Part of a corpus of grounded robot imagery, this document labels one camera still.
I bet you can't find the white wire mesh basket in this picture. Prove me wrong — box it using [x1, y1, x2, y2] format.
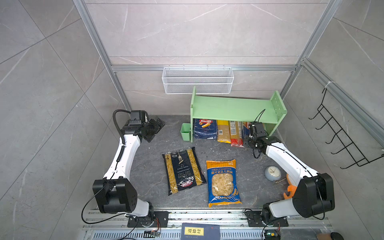
[162, 67, 235, 95]

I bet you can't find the orange monster plush toy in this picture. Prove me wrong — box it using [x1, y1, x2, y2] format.
[284, 174, 297, 200]

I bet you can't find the green two-tier shelf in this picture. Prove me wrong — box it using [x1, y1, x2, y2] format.
[190, 87, 288, 142]

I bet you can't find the small green cup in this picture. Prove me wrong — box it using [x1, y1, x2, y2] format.
[181, 123, 191, 142]

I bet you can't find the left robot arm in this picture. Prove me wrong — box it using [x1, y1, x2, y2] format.
[81, 109, 165, 225]

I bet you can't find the yellow spaghetti bag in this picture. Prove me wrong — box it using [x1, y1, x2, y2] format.
[217, 120, 231, 144]

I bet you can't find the blue Barilla rigatoni box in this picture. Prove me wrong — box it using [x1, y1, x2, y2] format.
[193, 119, 218, 140]

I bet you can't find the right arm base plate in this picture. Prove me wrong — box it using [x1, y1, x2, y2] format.
[244, 209, 289, 227]

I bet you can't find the small grey clock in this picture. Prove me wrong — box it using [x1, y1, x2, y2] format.
[265, 166, 282, 182]

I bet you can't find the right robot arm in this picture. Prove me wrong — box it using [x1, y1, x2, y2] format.
[244, 122, 335, 225]

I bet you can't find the black penne pasta bag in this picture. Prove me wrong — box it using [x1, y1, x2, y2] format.
[162, 147, 207, 196]

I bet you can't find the black wire hook rack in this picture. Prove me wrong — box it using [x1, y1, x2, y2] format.
[308, 88, 384, 170]

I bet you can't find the dark blue book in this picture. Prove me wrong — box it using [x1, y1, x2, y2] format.
[181, 223, 221, 240]

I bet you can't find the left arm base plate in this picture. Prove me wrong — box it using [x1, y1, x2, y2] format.
[127, 211, 170, 228]

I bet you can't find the red spaghetti pack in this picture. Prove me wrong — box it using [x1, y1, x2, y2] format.
[230, 121, 243, 147]

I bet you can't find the blue orecchiette pasta bag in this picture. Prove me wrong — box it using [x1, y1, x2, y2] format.
[206, 159, 242, 208]

